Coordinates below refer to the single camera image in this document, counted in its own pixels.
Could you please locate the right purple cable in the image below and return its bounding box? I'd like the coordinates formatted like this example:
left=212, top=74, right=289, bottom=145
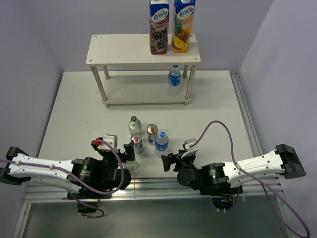
left=190, top=120, right=311, bottom=238

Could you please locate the white two-tier shelf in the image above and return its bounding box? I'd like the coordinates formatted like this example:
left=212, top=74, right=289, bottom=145
left=86, top=34, right=201, bottom=108

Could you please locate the glass soda water bottle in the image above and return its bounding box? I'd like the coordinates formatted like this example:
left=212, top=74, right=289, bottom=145
left=128, top=116, right=142, bottom=135
left=123, top=161, right=137, bottom=172

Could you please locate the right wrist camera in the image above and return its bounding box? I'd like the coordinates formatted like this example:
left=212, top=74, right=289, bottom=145
left=182, top=138, right=199, bottom=158

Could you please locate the red bull can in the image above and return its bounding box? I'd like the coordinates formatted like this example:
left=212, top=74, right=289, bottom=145
left=147, top=124, right=158, bottom=145
left=131, top=133, right=144, bottom=154

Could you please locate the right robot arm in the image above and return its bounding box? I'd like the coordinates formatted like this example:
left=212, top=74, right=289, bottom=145
left=161, top=144, right=307, bottom=196

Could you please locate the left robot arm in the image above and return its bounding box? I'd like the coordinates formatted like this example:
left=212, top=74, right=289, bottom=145
left=0, top=137, right=135, bottom=199

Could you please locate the far Red Bull can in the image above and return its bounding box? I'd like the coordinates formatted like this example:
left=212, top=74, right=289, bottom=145
left=147, top=124, right=158, bottom=145

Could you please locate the purple grape juice carton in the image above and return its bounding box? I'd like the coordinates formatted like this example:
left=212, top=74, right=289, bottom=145
left=149, top=0, right=169, bottom=55

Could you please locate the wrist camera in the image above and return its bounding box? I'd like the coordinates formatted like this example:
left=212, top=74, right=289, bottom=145
left=182, top=138, right=199, bottom=158
left=91, top=134, right=118, bottom=151

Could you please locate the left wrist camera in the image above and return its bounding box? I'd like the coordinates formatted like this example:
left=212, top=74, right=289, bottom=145
left=91, top=134, right=118, bottom=151

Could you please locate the Pocari Sweat bottle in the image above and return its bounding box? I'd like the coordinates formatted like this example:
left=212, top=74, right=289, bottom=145
left=155, top=131, right=169, bottom=158
left=168, top=65, right=181, bottom=97

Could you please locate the yellow pineapple juice carton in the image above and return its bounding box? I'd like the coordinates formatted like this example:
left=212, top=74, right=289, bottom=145
left=172, top=0, right=196, bottom=53

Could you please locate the near Red Bull can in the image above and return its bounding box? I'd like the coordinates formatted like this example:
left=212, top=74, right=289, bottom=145
left=131, top=133, right=144, bottom=154

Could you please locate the aluminium frame rail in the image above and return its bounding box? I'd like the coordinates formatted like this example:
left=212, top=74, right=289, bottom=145
left=13, top=70, right=291, bottom=238

